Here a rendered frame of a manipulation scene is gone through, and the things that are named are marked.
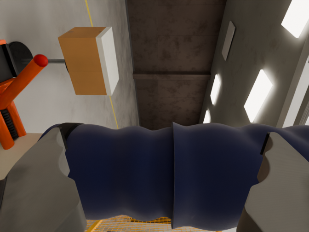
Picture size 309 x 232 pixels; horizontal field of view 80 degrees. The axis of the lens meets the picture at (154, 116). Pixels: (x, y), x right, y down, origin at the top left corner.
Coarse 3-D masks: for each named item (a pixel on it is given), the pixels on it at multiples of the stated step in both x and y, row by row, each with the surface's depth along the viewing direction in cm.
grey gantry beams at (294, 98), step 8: (304, 48) 201; (304, 56) 201; (304, 64) 201; (296, 72) 213; (304, 72) 204; (296, 80) 213; (304, 80) 208; (296, 88) 213; (304, 88) 212; (288, 96) 226; (296, 96) 217; (288, 104) 226; (296, 104) 222; (288, 112) 227; (296, 112) 226; (280, 120) 240; (288, 120) 231
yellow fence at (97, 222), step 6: (120, 216) 192; (96, 222) 170; (102, 222) 175; (108, 222) 175; (138, 222) 177; (144, 222) 177; (150, 222) 179; (90, 228) 156; (108, 228) 162; (114, 228) 162; (120, 228) 162; (156, 228) 165; (162, 228) 165; (192, 228) 167
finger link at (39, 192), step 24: (48, 144) 10; (24, 168) 8; (48, 168) 8; (24, 192) 7; (48, 192) 7; (72, 192) 7; (0, 216) 6; (24, 216) 6; (48, 216) 6; (72, 216) 7
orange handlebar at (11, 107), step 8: (0, 112) 38; (8, 112) 40; (16, 112) 41; (0, 120) 37; (16, 120) 42; (0, 128) 38; (16, 128) 42; (0, 136) 38; (8, 136) 39; (8, 144) 40
